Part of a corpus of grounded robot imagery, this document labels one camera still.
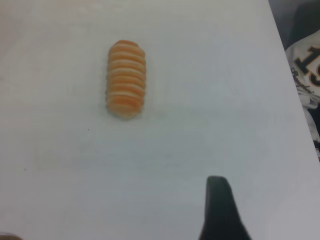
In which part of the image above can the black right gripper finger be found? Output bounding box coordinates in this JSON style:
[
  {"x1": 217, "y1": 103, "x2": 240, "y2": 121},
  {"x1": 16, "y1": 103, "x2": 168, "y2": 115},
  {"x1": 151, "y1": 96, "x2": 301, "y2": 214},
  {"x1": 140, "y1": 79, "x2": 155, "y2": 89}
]
[{"x1": 198, "y1": 175, "x2": 252, "y2": 240}]

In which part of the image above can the striped orange bread roll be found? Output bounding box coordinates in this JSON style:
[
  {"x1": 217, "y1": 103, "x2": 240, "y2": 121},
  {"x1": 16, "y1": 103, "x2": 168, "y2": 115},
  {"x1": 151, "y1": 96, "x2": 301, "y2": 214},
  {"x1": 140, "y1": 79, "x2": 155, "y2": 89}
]
[{"x1": 104, "y1": 39, "x2": 147, "y2": 118}]

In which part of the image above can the white jersey with black number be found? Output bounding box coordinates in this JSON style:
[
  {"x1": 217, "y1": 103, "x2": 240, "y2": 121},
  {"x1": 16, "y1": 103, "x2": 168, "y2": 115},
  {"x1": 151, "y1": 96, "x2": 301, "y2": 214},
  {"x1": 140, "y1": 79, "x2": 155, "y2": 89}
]
[{"x1": 284, "y1": 37, "x2": 320, "y2": 143}]

